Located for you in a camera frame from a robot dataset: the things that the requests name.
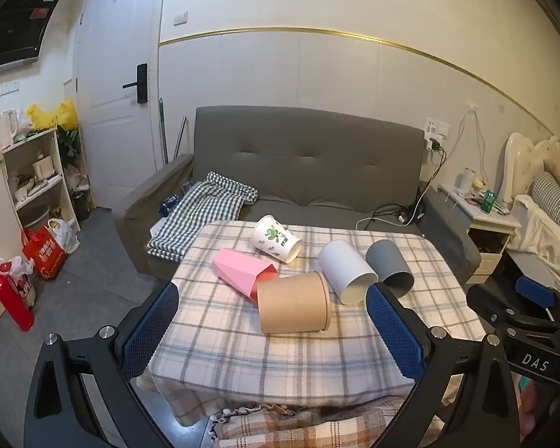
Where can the black range hood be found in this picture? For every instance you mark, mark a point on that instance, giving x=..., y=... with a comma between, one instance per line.
x=14, y=28

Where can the checked pillow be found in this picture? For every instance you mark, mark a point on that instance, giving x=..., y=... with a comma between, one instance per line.
x=557, y=205

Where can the white bed headboard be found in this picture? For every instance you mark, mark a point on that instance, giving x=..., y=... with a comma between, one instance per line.
x=518, y=163

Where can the green checked cloth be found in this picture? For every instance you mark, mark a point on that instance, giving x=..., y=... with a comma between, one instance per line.
x=196, y=210

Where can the grey sofa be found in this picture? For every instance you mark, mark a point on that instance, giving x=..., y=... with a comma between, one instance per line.
x=308, y=158

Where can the plain white cup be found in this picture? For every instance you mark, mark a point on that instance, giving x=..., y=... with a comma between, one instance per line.
x=340, y=266

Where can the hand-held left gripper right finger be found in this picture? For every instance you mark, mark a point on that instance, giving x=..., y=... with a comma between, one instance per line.
x=394, y=336

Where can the red bottle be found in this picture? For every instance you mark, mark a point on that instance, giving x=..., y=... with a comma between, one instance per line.
x=11, y=298

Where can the yellow plastic bag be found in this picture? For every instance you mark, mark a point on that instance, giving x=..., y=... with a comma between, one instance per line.
x=56, y=114

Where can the white door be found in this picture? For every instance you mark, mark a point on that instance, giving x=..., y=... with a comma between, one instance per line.
x=107, y=79

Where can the grey stick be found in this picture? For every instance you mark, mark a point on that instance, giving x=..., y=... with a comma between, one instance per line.
x=180, y=136

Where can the white electric kettle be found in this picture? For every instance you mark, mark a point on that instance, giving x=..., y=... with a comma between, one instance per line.
x=5, y=130

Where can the white plastic bag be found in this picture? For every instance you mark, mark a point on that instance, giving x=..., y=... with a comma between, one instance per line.
x=67, y=238

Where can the bed with pillows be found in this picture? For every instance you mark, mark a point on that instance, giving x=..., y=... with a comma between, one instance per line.
x=546, y=242

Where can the white wall switch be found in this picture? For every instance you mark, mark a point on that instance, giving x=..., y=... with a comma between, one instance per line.
x=180, y=18

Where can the orange plaid fringed blanket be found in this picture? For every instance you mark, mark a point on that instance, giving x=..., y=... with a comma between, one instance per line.
x=284, y=429

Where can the white nightstand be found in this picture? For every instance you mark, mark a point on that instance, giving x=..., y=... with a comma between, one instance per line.
x=492, y=224

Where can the blue box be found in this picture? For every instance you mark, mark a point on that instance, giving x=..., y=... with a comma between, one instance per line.
x=169, y=205

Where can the white cup with green print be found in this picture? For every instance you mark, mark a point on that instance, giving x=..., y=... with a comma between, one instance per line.
x=273, y=238

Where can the white tumbler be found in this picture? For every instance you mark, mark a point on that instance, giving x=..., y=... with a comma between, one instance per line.
x=469, y=179

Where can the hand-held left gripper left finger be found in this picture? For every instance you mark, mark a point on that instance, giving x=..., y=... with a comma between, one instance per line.
x=151, y=331

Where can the white open shelf unit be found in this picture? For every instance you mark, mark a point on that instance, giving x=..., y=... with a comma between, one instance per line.
x=56, y=182

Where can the green bottle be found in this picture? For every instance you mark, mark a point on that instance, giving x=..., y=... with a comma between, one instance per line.
x=490, y=199

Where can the white wall socket with chargers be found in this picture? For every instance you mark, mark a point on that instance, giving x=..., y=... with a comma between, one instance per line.
x=436, y=133

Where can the grey cup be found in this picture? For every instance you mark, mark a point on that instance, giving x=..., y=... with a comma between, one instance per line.
x=385, y=256

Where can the green potted plant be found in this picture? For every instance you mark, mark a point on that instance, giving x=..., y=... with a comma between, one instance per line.
x=70, y=147

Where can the brown paper cup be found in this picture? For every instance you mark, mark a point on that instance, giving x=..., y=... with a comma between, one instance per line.
x=289, y=303

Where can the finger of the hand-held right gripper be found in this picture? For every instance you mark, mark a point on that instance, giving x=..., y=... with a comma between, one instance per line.
x=504, y=310
x=535, y=290

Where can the pink faceted cup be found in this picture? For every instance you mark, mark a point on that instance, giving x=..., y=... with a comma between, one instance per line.
x=238, y=270

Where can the red shopping bag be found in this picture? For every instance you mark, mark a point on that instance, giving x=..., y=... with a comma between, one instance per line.
x=44, y=254

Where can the plaid tablecloth table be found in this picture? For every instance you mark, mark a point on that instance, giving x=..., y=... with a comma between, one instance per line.
x=224, y=336

